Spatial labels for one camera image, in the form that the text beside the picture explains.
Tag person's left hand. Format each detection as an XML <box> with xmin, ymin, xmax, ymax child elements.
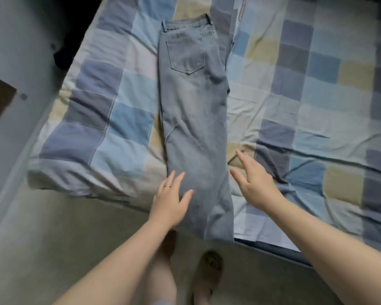
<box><xmin>149</xmin><ymin>171</ymin><xmax>195</xmax><ymax>231</ymax></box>

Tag person's right hand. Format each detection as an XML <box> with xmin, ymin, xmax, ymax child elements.
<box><xmin>229</xmin><ymin>149</ymin><xmax>285</xmax><ymax>214</ymax></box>

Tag grey denim jeans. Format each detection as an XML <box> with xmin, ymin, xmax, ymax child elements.
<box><xmin>157</xmin><ymin>14</ymin><xmax>236</xmax><ymax>243</ymax></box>

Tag person's left forearm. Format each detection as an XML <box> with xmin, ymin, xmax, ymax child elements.
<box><xmin>54</xmin><ymin>219</ymin><xmax>176</xmax><ymax>305</ymax></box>

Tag person's right forearm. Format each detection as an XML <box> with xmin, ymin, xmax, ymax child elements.
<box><xmin>267</xmin><ymin>197</ymin><xmax>381</xmax><ymax>305</ymax></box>

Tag person's left leg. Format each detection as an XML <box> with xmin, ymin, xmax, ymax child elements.
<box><xmin>146</xmin><ymin>230</ymin><xmax>179</xmax><ymax>305</ymax></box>

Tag person's leg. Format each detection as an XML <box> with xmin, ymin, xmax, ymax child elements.
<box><xmin>192</xmin><ymin>251</ymin><xmax>224</xmax><ymax>305</ymax></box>
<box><xmin>146</xmin><ymin>230</ymin><xmax>179</xmax><ymax>305</ymax></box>

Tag person's right leg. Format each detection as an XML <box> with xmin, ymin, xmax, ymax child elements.
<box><xmin>192</xmin><ymin>251</ymin><xmax>224</xmax><ymax>305</ymax></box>

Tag bed with plaid sheet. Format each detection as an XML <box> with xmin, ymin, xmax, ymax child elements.
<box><xmin>27</xmin><ymin>0</ymin><xmax>381</xmax><ymax>266</ymax></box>

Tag plaid quilt with orange tags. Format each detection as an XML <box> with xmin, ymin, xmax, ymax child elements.
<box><xmin>27</xmin><ymin>0</ymin><xmax>243</xmax><ymax>211</ymax></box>

